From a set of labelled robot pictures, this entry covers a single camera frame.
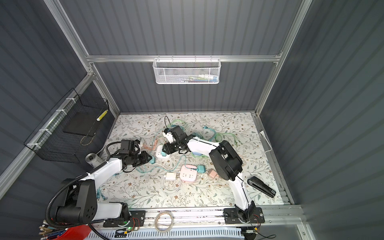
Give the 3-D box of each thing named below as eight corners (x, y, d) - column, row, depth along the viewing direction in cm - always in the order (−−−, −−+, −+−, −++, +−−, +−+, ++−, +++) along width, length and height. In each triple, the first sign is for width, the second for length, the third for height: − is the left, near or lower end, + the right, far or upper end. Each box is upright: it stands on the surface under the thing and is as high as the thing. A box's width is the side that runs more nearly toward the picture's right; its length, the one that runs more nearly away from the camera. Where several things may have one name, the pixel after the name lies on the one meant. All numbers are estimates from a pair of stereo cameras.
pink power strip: (179, 183, 87) (179, 180, 84) (180, 167, 93) (180, 164, 90) (197, 183, 87) (197, 180, 84) (197, 167, 93) (197, 164, 90)
